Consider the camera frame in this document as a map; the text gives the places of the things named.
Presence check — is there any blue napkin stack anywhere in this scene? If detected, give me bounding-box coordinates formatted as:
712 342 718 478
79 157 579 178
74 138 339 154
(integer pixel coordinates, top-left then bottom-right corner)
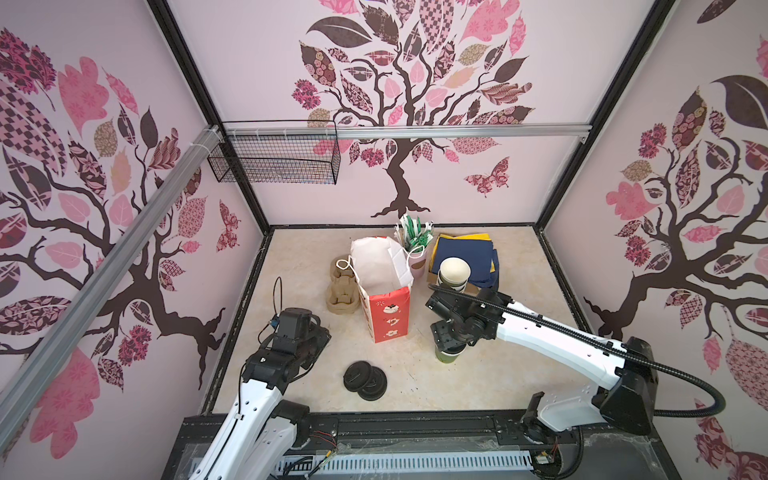
429 237 500 290

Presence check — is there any black coffee cup lid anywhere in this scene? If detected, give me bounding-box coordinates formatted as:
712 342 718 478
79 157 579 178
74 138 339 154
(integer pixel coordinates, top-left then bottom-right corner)
358 367 388 402
430 320 470 354
343 360 373 392

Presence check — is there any white slotted cable duct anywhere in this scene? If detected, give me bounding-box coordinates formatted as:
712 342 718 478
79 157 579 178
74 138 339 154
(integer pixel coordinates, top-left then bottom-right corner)
269 451 533 479

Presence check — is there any aluminium bar left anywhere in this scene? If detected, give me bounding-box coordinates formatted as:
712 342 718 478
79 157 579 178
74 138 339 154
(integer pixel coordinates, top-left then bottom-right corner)
1 125 222 447

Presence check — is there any stack of green paper cups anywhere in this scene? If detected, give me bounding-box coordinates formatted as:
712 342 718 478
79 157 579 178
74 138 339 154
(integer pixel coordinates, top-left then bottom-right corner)
437 257 471 293

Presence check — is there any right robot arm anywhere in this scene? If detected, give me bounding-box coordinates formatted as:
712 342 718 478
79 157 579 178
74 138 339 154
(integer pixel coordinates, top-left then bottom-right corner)
426 285 658 444

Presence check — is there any aluminium crossbar back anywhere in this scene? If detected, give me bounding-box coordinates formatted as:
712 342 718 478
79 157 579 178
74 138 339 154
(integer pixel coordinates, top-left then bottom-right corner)
224 121 592 140

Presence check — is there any black wire basket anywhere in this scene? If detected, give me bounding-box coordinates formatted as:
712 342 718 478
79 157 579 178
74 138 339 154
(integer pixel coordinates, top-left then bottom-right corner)
208 120 341 185

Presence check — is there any pink cup of straws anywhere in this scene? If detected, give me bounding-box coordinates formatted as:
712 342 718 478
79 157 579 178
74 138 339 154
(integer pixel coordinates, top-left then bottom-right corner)
395 214 434 279

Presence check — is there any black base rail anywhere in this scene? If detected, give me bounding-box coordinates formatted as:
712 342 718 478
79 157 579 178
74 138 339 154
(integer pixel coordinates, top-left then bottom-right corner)
160 409 682 480

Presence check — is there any green paper coffee cup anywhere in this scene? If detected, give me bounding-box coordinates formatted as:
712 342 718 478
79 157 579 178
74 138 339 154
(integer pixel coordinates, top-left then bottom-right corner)
435 344 467 364

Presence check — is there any brown cardboard cup carrier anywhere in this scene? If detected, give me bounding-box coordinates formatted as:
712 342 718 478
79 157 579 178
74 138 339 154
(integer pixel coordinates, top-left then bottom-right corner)
325 256 360 315

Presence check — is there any red white paper gift bag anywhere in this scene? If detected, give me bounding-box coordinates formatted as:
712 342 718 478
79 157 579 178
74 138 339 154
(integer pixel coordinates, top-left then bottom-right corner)
349 237 414 344

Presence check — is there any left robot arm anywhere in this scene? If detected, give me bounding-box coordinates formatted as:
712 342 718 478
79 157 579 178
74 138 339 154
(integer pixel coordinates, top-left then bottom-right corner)
190 307 331 479

